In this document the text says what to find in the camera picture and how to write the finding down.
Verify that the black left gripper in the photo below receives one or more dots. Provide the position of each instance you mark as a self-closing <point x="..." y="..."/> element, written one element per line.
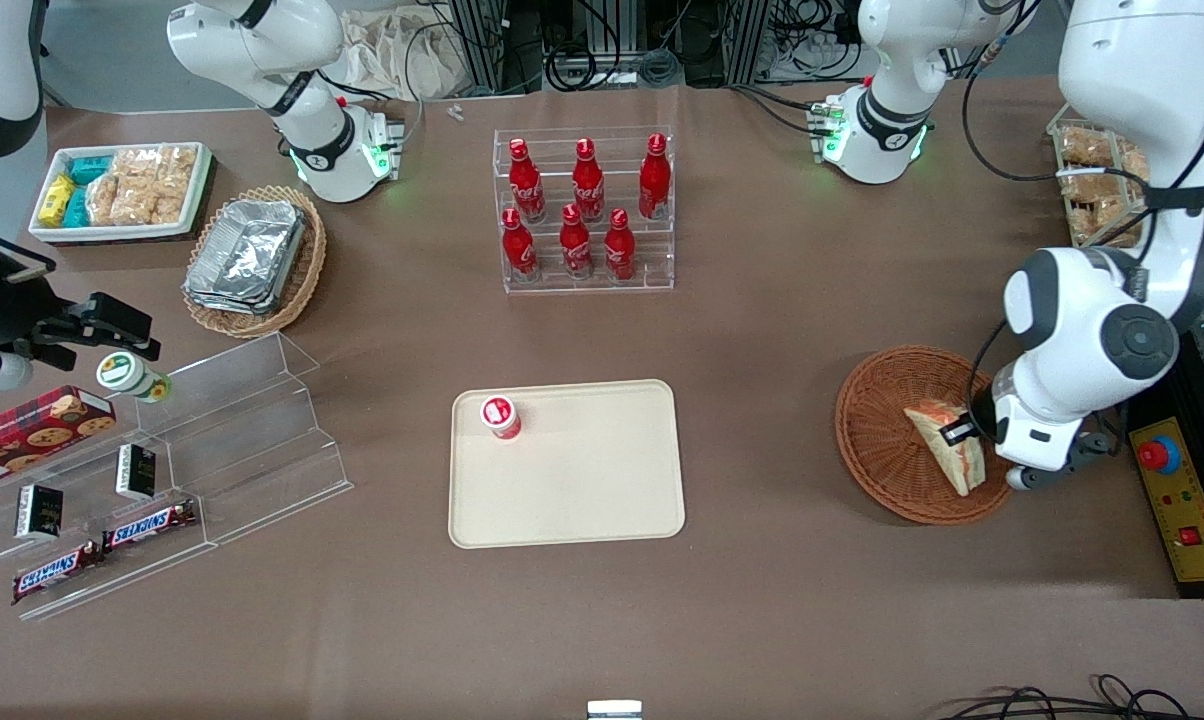
<point x="981" y="414"/>

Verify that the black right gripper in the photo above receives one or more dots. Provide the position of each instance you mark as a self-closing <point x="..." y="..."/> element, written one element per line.
<point x="4" y="306"/>

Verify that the triangular sandwich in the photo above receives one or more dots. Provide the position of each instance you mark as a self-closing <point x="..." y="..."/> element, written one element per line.
<point x="962" y="475"/>

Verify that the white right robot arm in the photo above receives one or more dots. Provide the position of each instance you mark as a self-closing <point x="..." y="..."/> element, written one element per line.
<point x="312" y="150"/>

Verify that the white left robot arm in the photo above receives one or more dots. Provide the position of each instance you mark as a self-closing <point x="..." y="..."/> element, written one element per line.
<point x="1072" y="300"/>

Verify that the white rectangular snack tray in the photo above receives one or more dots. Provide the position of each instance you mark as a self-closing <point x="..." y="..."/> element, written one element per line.
<point x="112" y="234"/>

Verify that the brown round wicker basket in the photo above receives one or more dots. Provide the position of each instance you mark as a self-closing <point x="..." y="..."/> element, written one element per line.
<point x="882" y="480"/>

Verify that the light oval wicker basket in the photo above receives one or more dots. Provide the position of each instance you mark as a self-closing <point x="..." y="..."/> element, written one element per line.
<point x="307" y="285"/>

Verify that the beige plastic tray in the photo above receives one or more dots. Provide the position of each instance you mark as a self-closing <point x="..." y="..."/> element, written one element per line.
<point x="572" y="470"/>

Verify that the green lid white cup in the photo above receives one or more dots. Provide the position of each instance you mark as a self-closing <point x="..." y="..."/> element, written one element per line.
<point x="122" y="372"/>

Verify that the teal snack packet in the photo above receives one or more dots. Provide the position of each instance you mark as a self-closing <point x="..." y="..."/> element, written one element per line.
<point x="76" y="207"/>
<point x="90" y="168"/>

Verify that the clear rice cracker packet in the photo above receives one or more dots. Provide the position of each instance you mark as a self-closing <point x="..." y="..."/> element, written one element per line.
<point x="102" y="200"/>
<point x="170" y="200"/>
<point x="134" y="162"/>
<point x="177" y="160"/>
<point x="134" y="203"/>

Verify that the yellow snack packet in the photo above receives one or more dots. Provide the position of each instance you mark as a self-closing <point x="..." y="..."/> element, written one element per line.
<point x="57" y="198"/>

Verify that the red plaid cookie box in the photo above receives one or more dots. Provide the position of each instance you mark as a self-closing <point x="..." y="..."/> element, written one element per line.
<point x="32" y="430"/>

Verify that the stack of foil trays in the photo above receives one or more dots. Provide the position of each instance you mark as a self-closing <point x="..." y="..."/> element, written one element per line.
<point x="247" y="255"/>

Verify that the small black box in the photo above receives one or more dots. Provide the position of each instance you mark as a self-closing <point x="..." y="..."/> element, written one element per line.
<point x="38" y="512"/>
<point x="136" y="472"/>

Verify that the clear acrylic stepped shelf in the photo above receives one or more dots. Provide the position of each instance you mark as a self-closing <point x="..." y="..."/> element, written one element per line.
<point x="262" y="440"/>

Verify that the Snickers chocolate bar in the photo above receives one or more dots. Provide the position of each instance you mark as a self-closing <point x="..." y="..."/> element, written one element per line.
<point x="57" y="573"/>
<point x="150" y="526"/>

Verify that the bagged rice cracker snack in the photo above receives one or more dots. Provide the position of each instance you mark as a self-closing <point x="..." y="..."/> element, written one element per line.
<point x="1097" y="188"/>
<point x="1112" y="220"/>
<point x="1087" y="146"/>

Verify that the yellow black emergency stop box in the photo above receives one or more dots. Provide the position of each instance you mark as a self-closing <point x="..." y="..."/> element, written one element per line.
<point x="1192" y="540"/>

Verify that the clear acrylic bottle rack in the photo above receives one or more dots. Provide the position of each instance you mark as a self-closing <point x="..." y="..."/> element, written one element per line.
<point x="652" y="286"/>

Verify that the red lid yogurt cup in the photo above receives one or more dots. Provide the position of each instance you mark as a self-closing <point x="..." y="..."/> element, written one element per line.
<point x="499" y="415"/>

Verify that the red cola bottle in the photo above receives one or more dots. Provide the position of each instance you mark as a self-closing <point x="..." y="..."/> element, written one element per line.
<point x="525" y="182"/>
<point x="619" y="249"/>
<point x="575" y="245"/>
<point x="588" y="182"/>
<point x="518" y="247"/>
<point x="654" y="178"/>

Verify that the aluminium frame post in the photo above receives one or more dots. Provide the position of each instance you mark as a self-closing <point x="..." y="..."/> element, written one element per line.
<point x="750" y="40"/>
<point x="480" y="45"/>

